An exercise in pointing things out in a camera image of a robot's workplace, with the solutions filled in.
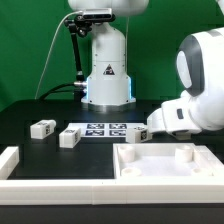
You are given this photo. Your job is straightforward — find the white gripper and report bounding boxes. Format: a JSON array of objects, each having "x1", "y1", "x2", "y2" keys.
[{"x1": 147, "y1": 98, "x2": 202, "y2": 140}]

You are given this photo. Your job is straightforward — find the white square tabletop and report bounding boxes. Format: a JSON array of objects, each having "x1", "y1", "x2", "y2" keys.
[{"x1": 113, "y1": 143, "x2": 224, "y2": 179}]

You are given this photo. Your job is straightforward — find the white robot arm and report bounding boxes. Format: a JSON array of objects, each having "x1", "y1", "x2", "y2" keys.
[{"x1": 68, "y1": 0, "x2": 224, "y2": 138}]

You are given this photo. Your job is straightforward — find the white U-shaped fence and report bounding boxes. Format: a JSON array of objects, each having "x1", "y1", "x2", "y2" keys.
[{"x1": 0, "y1": 147, "x2": 224, "y2": 205}]

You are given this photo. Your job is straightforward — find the white marker base plate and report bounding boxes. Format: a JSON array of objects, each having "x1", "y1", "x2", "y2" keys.
[{"x1": 68, "y1": 123, "x2": 144, "y2": 137}]

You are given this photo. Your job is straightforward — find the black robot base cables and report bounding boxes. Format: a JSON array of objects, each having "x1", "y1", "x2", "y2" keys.
[{"x1": 39, "y1": 81, "x2": 88, "y2": 101}]

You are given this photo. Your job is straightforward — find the grey camera on mount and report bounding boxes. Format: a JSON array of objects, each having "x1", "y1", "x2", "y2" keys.
[{"x1": 82, "y1": 8, "x2": 112, "y2": 21}]

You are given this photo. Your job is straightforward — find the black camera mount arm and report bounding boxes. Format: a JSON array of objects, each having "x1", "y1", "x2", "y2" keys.
[{"x1": 64, "y1": 14, "x2": 115, "y2": 81}]

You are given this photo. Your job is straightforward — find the white camera cable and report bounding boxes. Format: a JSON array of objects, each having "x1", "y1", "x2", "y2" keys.
[{"x1": 34, "y1": 10, "x2": 84, "y2": 100}]

